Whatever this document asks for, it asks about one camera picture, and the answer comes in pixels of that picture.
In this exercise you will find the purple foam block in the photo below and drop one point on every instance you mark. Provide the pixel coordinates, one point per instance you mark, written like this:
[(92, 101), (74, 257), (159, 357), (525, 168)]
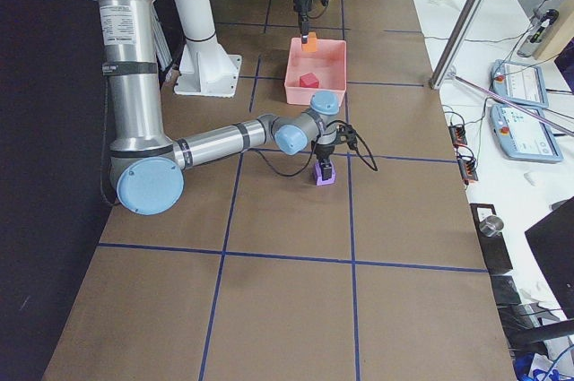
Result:
[(324, 181)]

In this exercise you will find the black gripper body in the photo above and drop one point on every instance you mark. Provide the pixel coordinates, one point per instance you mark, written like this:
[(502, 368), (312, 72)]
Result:
[(300, 5), (324, 148)]

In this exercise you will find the white mast base bracket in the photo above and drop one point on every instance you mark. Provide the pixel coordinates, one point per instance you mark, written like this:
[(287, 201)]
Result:
[(206, 69)]

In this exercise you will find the teach pendant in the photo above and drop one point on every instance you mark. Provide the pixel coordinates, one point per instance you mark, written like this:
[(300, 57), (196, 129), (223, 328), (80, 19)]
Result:
[(522, 137), (523, 84)]

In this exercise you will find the far teach pendant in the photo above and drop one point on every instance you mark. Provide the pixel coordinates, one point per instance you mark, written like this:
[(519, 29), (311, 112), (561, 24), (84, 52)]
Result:
[(523, 84)]

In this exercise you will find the orange foam block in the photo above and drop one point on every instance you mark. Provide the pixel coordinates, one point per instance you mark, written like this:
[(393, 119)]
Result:
[(309, 44)]

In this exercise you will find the small metal cup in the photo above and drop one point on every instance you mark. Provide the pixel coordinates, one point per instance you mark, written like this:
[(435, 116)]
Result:
[(491, 226)]

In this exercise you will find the aluminium frame post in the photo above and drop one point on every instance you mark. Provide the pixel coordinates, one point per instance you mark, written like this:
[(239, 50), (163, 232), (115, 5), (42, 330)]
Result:
[(455, 42)]

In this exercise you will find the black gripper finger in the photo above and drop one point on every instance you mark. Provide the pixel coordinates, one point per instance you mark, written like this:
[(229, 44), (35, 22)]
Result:
[(304, 27), (324, 168)]

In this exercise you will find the long metal rod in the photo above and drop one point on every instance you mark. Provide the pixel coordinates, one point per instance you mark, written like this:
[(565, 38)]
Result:
[(514, 105)]

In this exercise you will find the pink plastic bin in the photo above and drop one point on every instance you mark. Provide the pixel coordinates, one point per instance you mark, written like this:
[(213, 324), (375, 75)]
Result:
[(327, 63)]

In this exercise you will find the near teach pendant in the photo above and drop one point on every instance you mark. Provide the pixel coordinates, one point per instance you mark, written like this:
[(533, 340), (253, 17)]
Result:
[(522, 137)]

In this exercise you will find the red foam block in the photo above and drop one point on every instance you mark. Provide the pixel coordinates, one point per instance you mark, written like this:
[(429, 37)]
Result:
[(309, 80)]

